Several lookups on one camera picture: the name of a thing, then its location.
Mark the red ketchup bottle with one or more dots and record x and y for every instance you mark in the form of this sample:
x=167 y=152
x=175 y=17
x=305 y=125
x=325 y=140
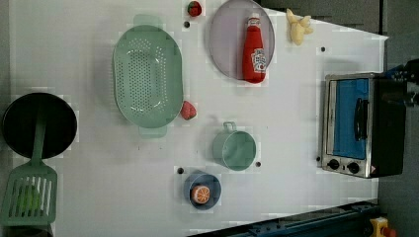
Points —
x=254 y=62

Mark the grey round plate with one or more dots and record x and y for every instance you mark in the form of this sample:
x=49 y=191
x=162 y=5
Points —
x=227 y=32

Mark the red strawberry toy near colander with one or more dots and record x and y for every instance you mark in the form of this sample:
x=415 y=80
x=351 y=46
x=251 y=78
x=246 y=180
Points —
x=188 y=111

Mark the green metal cup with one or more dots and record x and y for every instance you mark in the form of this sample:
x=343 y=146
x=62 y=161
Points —
x=234 y=149

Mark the blue small bowl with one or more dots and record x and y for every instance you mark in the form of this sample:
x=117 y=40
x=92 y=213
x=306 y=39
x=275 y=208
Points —
x=203 y=179

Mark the orange slice toy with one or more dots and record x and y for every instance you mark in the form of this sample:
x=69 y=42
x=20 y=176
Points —
x=200 y=194

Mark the green oval colander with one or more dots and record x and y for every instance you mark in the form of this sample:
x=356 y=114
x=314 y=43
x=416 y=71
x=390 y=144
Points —
x=147 y=70

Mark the red strawberry toy at edge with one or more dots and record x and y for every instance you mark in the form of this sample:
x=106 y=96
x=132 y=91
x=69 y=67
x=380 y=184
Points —
x=194 y=9

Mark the peeled banana toy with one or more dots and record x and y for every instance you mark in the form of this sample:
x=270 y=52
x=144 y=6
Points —
x=299 y=28

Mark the silver black toaster oven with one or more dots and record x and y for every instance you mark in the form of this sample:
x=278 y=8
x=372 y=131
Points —
x=363 y=125

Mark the green slotted spatula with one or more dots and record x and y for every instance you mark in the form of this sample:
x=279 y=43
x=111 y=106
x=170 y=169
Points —
x=30 y=197

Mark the yellow red clamp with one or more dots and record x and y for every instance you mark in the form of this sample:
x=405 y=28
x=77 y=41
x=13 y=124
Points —
x=381 y=228

